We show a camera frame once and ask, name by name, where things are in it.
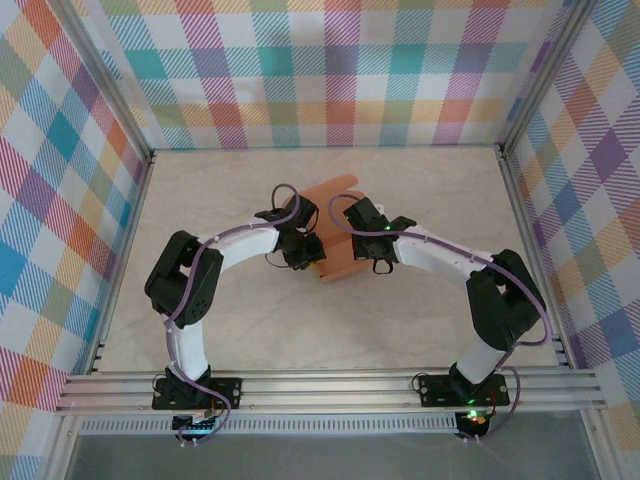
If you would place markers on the orange paper box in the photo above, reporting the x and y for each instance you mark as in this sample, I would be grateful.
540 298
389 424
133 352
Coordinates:
337 265

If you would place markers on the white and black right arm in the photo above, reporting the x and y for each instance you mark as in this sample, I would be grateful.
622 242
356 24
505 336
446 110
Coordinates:
505 310

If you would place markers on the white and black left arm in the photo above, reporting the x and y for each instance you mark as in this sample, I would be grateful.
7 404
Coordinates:
187 345

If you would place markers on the aluminium front rail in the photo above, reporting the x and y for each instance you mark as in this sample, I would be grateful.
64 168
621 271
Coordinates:
325 392

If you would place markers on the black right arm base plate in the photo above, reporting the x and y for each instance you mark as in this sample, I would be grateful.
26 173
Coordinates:
435 390

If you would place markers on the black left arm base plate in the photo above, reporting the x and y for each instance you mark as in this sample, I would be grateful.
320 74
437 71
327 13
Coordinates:
227 390

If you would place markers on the aluminium side rail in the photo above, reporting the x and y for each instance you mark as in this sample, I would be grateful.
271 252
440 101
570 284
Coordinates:
537 240
120 270

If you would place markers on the aluminium frame post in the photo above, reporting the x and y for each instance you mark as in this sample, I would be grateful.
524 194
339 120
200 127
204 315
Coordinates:
107 80
542 80

